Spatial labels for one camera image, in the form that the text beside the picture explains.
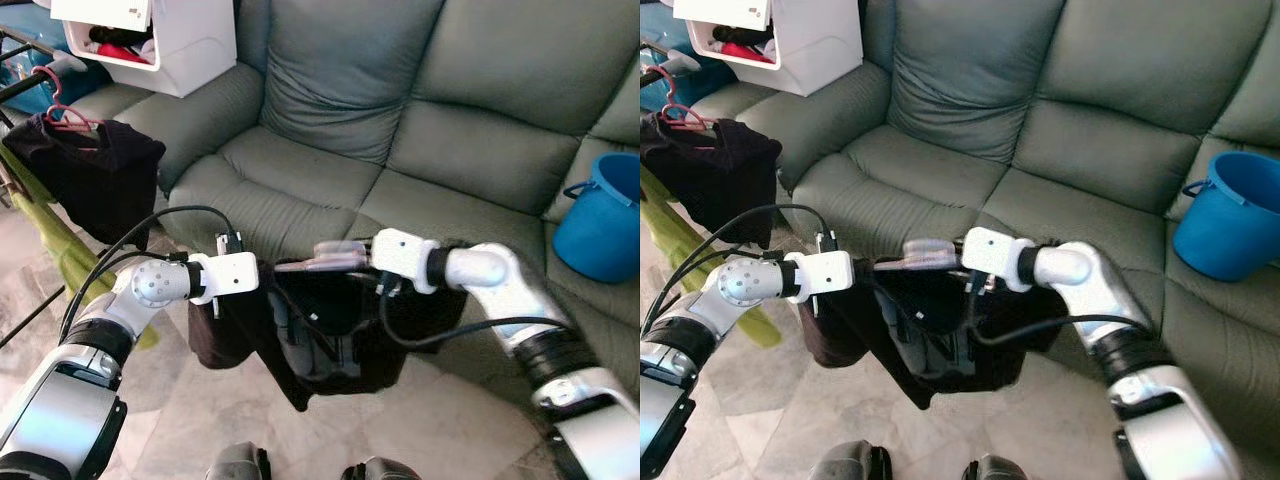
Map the black garment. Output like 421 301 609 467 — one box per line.
3 115 168 249
797 262 1066 411
640 117 784 251
188 265 471 413

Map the lime green garment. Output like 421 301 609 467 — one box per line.
640 165 783 349
0 150 161 351

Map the blue plastic bucket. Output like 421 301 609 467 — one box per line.
552 152 641 284
1172 151 1280 283

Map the black drying rack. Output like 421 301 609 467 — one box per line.
640 35 691 91
0 28 66 106

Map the grey-green leather sofa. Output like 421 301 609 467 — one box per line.
775 0 1280 441
60 0 641 441

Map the white plastic storage bin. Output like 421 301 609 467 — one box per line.
673 0 865 98
50 0 239 99

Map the grey left robot leg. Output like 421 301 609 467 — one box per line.
808 441 893 480
205 443 271 480

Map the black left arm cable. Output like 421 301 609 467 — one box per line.
60 205 241 341
640 203 836 301

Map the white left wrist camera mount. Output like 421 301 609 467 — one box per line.
190 250 263 306
785 250 856 304

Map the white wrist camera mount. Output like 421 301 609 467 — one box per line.
190 250 263 306
785 250 856 304
960 226 1034 293
368 228 441 296

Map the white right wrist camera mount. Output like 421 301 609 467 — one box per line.
960 226 1034 293
368 228 441 296

